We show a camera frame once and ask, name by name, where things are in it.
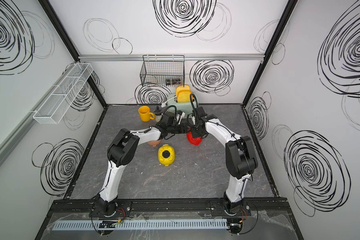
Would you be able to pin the black corner frame post right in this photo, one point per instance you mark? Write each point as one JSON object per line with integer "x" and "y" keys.
{"x": 291, "y": 4}

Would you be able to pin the yellow toast slice front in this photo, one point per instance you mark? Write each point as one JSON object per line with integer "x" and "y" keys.
{"x": 184, "y": 96}

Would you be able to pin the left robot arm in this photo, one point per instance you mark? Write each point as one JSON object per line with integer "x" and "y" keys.
{"x": 121, "y": 152}

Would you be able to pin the white slotted cable duct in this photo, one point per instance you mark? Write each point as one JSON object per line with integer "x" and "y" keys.
{"x": 181, "y": 224}

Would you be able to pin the pink piggy bank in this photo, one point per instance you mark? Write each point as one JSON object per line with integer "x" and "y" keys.
{"x": 154, "y": 143}

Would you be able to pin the glass sugar jar with spoon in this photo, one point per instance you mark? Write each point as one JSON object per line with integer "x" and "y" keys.
{"x": 158, "y": 113}

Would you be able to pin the dark item in basket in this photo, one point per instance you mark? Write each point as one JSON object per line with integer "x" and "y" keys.
{"x": 173, "y": 82}

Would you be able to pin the mint green toaster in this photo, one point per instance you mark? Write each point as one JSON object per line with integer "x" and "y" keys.
{"x": 184, "y": 107}

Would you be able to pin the red piggy bank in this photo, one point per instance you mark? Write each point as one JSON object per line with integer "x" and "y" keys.
{"x": 192, "y": 140}

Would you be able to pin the yellow piggy bank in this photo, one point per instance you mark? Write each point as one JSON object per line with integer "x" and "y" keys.
{"x": 171, "y": 159}

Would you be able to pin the yellow toast slice rear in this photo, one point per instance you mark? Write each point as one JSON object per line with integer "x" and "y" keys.
{"x": 182, "y": 88}

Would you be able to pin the black corner frame post left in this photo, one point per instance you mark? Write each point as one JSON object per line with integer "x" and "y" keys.
{"x": 54, "y": 19}

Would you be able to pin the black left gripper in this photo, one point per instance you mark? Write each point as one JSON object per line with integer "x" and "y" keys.
{"x": 185, "y": 129}

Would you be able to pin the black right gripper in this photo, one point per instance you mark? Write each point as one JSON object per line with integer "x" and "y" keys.
{"x": 192, "y": 129}

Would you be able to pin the black wire basket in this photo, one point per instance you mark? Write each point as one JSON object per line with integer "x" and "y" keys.
{"x": 157, "y": 68}

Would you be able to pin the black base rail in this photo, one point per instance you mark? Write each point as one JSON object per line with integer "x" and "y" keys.
{"x": 214, "y": 206}

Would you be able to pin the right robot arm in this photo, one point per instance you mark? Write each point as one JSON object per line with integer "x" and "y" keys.
{"x": 240, "y": 157}

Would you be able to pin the black corner frame post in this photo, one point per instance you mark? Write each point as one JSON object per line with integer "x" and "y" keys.
{"x": 291, "y": 4}
{"x": 54, "y": 19}

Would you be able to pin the yellow ceramic mug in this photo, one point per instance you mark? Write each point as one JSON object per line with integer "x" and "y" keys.
{"x": 145, "y": 114}

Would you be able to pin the yellow toast slice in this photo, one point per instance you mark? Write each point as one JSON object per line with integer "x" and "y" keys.
{"x": 184, "y": 96}
{"x": 182, "y": 88}

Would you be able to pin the black round plug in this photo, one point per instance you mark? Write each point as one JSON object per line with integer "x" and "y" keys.
{"x": 166, "y": 154}

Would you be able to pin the white wire shelf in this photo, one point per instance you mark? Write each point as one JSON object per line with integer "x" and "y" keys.
{"x": 72, "y": 92}

